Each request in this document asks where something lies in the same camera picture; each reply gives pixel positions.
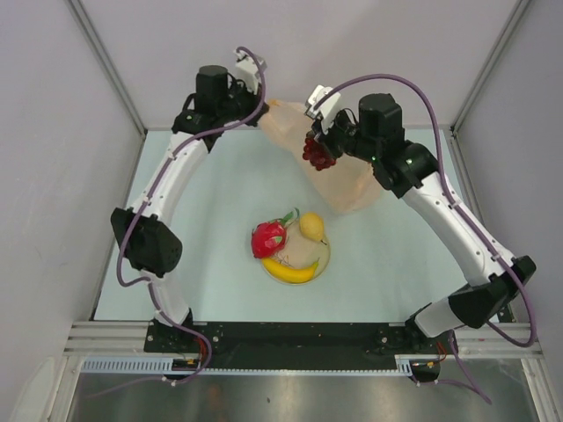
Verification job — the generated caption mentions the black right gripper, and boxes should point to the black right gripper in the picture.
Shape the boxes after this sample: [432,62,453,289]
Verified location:
[310,108,381,164]

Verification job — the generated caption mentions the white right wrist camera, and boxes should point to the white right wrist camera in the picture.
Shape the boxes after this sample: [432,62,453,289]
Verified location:
[305,85,342,135]

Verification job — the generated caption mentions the white slotted cable duct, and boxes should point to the white slotted cable duct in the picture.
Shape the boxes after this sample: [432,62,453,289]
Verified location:
[81,353,417,375]

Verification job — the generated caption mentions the aluminium right corner post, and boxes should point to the aluminium right corner post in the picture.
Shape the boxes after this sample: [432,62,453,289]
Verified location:
[450,0,533,135]

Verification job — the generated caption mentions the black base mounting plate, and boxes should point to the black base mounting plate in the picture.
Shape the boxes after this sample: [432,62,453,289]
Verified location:
[143,320,457,381]

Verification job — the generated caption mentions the dark red fake fruit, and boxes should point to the dark red fake fruit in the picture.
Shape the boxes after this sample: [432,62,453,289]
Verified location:
[302,137,336,171]

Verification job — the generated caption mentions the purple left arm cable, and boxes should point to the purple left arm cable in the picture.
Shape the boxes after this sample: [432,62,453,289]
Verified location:
[83,46,265,399]

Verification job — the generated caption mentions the aluminium right side rail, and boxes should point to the aluminium right side rail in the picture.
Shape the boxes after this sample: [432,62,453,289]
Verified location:
[448,127,514,324]

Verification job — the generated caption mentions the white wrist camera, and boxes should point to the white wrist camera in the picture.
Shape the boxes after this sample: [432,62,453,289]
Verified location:
[234,48,267,95]
[305,85,342,135]

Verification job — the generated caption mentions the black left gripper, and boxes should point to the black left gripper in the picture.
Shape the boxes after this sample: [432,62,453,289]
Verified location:
[216,77,268,127]

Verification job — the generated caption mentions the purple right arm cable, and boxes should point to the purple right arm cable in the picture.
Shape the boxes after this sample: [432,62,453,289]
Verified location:
[314,73,538,404]

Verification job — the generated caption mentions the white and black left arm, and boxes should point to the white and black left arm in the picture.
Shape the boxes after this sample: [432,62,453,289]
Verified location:
[110,59,267,352]

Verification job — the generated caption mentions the cream plate with leaf motif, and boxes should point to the cream plate with leaf motif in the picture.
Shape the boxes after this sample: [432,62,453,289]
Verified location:
[260,232,331,286]

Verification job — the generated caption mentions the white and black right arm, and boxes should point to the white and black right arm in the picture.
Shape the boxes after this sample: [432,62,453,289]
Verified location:
[306,87,537,353]

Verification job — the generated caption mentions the aluminium corner post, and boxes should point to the aluminium corner post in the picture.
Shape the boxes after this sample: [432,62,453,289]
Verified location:
[64,0,148,140]
[450,0,533,135]

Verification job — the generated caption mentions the aluminium left corner post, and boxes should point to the aluminium left corner post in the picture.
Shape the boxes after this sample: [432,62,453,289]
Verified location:
[64,0,148,140]

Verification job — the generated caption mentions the yellow fake banana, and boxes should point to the yellow fake banana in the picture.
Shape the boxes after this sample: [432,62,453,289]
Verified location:
[261,258,318,284]

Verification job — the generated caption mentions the orange fake fruit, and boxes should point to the orange fake fruit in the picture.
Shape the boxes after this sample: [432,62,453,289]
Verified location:
[299,212,326,244]

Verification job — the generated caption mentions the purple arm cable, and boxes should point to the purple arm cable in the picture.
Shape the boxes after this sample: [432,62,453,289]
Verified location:
[314,73,538,404]
[83,46,265,399]

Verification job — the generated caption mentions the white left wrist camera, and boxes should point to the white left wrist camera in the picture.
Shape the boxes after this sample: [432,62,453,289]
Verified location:
[234,48,267,95]

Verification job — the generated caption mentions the translucent banana-print plastic bag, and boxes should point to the translucent banana-print plastic bag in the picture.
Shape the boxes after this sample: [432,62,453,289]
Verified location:
[259,99,383,215]

